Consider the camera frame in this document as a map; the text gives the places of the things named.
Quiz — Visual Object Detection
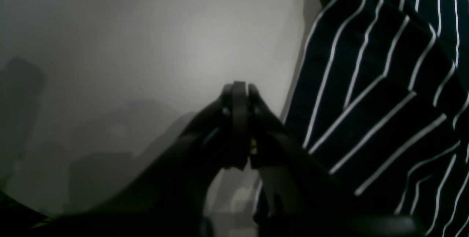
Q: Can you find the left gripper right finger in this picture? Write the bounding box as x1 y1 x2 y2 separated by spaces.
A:
247 84 423 237

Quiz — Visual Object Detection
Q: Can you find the navy white striped t-shirt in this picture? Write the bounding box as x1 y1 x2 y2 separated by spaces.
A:
285 0 468 237

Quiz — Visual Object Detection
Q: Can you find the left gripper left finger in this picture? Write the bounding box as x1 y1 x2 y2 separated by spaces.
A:
25 81 250 237

